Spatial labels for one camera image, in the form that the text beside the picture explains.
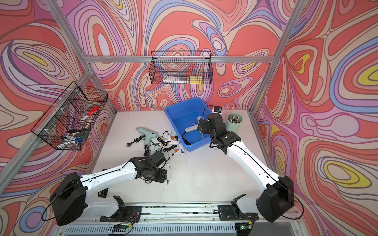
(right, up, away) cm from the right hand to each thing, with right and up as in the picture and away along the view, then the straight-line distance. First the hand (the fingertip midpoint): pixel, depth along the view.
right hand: (207, 126), depth 80 cm
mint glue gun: (-39, -6, +22) cm, 45 cm away
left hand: (-24, -30, +2) cm, 38 cm away
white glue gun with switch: (-23, -11, +18) cm, 31 cm away
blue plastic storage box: (-14, +8, +32) cm, 36 cm away
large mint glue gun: (-6, -1, +26) cm, 27 cm away
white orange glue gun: (-20, -17, +15) cm, 30 cm away
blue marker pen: (-63, -6, -12) cm, 65 cm away
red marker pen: (-63, +7, -3) cm, 63 cm away
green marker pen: (-64, -5, -7) cm, 64 cm away
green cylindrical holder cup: (+18, +3, +13) cm, 22 cm away
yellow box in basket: (-6, +29, +11) cm, 32 cm away
